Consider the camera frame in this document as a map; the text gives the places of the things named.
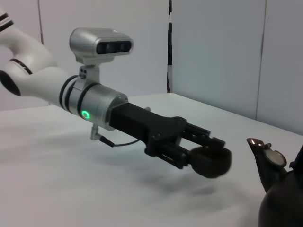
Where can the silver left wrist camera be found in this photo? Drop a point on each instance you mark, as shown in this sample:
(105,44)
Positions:
(94,45)

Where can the small black teacup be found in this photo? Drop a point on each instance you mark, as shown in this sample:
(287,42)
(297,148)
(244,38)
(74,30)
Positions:
(210,163)

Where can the white and silver left robot arm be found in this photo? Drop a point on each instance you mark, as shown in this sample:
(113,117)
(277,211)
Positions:
(42,87)

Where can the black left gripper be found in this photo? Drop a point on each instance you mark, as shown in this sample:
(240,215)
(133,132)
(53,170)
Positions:
(146,123)

